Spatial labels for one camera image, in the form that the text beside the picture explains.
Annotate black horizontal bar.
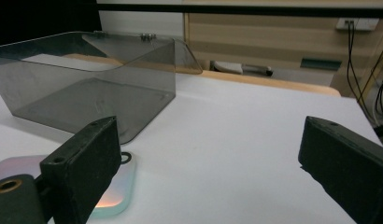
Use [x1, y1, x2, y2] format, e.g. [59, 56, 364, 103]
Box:
[96, 3, 383, 19]

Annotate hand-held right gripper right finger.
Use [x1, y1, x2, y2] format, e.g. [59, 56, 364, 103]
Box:
[298, 116, 383, 224]

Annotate black cable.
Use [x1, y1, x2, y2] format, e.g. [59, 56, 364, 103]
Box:
[357, 36, 383, 105]
[346, 20, 380, 126]
[374, 78, 383, 117]

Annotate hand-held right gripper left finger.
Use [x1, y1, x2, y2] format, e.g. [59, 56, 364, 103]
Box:
[39, 116, 122, 224]

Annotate black curtain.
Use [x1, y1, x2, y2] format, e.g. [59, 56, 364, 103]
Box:
[0, 0, 103, 48]

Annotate green flat box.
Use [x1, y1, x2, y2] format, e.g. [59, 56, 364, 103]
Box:
[299, 57, 343, 72]

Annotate white power strip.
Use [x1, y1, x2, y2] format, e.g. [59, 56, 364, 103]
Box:
[335, 17, 380, 32]

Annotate white device with black tip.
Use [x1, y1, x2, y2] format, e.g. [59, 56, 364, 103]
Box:
[210, 60, 274, 77]

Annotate smoked transparent acrylic box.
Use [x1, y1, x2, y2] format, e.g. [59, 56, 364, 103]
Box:
[0, 30, 204, 146]

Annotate light wooden cabinet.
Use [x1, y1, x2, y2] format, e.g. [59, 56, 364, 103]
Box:
[183, 12, 383, 97]

